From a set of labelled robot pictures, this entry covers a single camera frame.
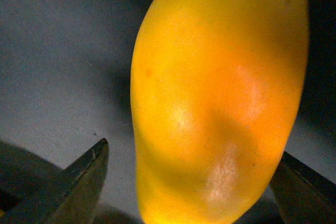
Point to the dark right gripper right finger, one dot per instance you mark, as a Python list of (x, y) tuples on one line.
[(302, 195)]

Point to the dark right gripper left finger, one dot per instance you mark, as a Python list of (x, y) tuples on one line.
[(71, 196)]

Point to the yellow mango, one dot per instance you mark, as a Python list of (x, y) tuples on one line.
[(215, 91)]

